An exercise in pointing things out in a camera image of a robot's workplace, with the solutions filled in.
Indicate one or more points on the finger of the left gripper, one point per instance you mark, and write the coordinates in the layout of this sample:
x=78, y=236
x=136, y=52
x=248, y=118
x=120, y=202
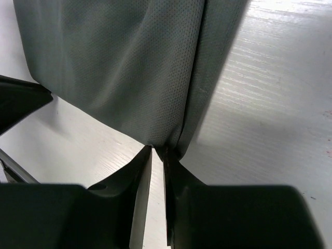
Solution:
x=19, y=99

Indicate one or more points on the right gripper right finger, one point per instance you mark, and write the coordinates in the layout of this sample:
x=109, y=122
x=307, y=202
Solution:
x=248, y=216

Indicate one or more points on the aluminium table rail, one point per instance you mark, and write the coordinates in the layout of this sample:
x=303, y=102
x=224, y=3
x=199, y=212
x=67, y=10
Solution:
x=12, y=172

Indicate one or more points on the dark grey t-shirt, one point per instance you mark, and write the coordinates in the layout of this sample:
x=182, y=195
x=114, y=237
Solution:
x=147, y=69

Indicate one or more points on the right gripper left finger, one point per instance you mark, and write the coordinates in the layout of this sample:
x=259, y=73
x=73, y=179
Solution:
x=108, y=214

